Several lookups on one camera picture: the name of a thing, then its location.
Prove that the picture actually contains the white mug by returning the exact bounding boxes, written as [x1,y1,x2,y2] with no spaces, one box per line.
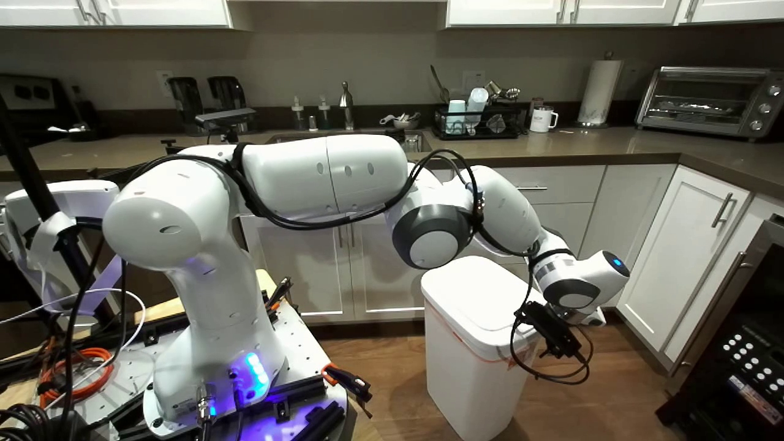
[528,109,558,132]

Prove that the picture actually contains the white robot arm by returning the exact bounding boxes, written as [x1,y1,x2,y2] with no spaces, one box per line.
[103,135,629,440]

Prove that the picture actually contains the silver toaster oven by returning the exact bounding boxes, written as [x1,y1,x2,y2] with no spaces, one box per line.
[634,66,784,140]

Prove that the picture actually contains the white cabinets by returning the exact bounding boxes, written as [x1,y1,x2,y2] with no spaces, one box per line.
[0,0,784,32]
[234,163,784,371]

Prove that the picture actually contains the black dish rack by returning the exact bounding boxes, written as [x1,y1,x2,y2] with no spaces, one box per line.
[431,100,526,140]

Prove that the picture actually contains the paper towel roll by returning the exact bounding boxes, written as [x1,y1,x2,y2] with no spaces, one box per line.
[577,60,623,127]

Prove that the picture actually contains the white upper cabinets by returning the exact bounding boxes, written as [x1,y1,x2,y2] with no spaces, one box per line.
[0,0,784,32]

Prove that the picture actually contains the chrome sink faucet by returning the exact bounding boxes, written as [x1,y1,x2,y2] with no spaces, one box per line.
[337,81,356,132]

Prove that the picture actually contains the orange cable coil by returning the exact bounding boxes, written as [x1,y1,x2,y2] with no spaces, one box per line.
[35,347,118,409]

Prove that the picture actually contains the perforated metal robot base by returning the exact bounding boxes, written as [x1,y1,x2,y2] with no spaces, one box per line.
[80,273,369,441]

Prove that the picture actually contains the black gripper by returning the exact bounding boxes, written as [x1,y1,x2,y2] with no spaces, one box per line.
[517,302,581,359]

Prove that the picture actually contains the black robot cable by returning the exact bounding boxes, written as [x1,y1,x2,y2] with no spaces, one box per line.
[113,142,597,387]

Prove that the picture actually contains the white lower cabinets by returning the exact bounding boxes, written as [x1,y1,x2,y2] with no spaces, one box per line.
[234,163,784,371]

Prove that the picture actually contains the white plastic dustbin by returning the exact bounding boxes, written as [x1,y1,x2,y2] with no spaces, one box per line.
[422,256,539,441]

